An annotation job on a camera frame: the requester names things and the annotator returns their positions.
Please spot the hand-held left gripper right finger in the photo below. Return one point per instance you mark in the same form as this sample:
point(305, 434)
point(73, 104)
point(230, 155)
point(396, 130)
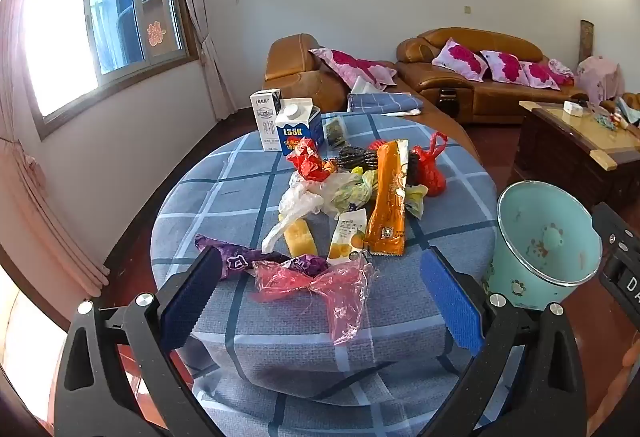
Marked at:
point(452, 302)

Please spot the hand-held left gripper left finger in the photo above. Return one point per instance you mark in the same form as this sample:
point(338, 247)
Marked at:
point(190, 302)

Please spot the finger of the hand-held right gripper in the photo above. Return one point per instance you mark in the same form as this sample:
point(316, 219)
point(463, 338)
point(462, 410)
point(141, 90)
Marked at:
point(617, 227)

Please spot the teal enamel basin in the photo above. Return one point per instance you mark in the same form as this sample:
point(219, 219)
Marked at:
point(540, 237)

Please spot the pink cellophane wrapper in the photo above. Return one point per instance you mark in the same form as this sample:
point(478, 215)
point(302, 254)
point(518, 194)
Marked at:
point(345, 307)

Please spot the red plastic bag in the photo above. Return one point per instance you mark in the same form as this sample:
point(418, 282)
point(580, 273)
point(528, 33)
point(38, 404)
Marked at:
point(431, 172)

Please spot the yellow plastic bag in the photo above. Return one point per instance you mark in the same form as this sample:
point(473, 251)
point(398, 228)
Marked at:
point(350, 189)

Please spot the clear plastic bag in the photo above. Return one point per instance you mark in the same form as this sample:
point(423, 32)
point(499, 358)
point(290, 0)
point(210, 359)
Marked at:
point(305, 199)

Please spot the purple snack wrapper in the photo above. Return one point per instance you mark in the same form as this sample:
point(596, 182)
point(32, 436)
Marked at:
point(235, 259)

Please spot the dark wooden coffee table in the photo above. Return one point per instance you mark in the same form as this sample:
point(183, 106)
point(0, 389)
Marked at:
point(555, 152)

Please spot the colourful candy pile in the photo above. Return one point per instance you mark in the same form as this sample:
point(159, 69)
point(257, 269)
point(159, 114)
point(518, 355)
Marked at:
point(605, 122)

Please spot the yellow green wrapper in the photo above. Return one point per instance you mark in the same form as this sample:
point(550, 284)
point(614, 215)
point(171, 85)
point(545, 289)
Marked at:
point(415, 199)

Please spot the light blue cloth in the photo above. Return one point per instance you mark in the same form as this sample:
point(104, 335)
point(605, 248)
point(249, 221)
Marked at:
point(629, 113)

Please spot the long orange snack wrapper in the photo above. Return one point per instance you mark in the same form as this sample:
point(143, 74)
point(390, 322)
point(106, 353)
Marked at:
point(390, 202)

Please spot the white snack packet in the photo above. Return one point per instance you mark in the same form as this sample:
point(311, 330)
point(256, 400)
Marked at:
point(345, 237)

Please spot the yellow sponge cake piece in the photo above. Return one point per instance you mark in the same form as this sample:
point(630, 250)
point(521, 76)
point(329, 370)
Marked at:
point(300, 239)

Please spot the white tissue box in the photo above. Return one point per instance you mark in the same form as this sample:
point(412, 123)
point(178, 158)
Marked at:
point(572, 108)

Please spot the brown leather armchair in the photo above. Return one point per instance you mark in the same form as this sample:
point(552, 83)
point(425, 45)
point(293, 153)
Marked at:
point(634, 99)

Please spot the pink cloth cover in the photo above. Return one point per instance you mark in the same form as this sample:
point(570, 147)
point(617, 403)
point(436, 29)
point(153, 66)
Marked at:
point(600, 77)

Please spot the pink folded blanket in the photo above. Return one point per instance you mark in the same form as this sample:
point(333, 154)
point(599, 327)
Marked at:
point(560, 69)

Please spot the pink floral pillow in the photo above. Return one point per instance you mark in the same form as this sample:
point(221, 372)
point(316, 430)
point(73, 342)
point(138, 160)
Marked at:
point(507, 67)
point(372, 76)
point(542, 74)
point(460, 59)
point(335, 57)

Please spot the small red foam net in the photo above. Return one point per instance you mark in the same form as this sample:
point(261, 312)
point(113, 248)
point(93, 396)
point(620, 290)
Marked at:
point(377, 147)

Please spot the black foam net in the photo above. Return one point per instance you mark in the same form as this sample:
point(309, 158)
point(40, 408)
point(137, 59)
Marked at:
point(357, 158)

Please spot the red crumpled wrapper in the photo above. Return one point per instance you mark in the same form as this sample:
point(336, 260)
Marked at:
point(305, 164)

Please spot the rolled mat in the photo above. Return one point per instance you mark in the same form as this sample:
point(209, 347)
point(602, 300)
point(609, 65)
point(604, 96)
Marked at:
point(586, 42)

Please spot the brown leather long sofa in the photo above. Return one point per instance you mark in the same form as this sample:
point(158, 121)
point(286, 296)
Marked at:
point(480, 97)

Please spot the pink curtain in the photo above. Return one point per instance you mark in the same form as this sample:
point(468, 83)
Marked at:
point(200, 17)
point(30, 197)

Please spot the white milk carton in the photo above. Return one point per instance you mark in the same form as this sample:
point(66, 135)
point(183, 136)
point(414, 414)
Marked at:
point(265, 117)

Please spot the blue milk carton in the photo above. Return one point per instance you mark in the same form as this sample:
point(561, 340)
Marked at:
point(300, 127)

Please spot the dark snack packet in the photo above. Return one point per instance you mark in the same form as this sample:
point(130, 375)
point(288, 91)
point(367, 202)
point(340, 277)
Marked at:
point(334, 131)

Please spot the folded blue checked cloth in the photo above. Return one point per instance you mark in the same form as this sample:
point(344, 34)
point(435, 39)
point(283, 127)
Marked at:
point(380, 103)

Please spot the white folded cloth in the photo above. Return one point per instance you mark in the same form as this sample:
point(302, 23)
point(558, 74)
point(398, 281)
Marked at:
point(365, 87)

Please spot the brown leather chaise sofa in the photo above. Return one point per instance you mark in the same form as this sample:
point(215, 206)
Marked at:
point(300, 77)

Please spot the red window decal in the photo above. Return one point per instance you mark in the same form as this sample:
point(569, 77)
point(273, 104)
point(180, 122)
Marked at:
point(155, 34)

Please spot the window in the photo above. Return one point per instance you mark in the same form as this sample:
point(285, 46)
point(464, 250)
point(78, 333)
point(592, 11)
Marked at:
point(115, 17)

